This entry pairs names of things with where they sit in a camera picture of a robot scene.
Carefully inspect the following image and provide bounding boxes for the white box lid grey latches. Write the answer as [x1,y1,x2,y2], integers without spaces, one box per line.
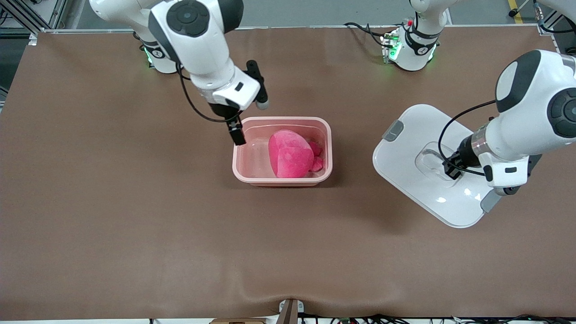
[372,104,502,229]

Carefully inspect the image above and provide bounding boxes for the thin rod with black foot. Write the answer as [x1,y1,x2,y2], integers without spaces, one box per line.
[508,0,531,18]

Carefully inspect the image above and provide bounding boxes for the aluminium frame extrusion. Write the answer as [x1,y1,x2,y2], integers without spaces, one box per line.
[0,0,68,36]
[538,10,567,36]

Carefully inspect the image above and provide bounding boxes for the pink plush toy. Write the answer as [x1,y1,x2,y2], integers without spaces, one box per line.
[268,130,324,179]

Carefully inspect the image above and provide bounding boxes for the black left arm base cable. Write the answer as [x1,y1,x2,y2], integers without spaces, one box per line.
[344,22,392,48]

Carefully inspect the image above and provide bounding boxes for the pink plastic box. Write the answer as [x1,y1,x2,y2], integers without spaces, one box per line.
[232,116,333,187]

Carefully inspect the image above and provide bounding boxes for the aluminium table edge rail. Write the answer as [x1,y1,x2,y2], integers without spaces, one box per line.
[29,25,552,34]

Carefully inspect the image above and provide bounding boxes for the metal clamp bracket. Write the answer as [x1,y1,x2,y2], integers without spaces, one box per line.
[278,298,305,324]

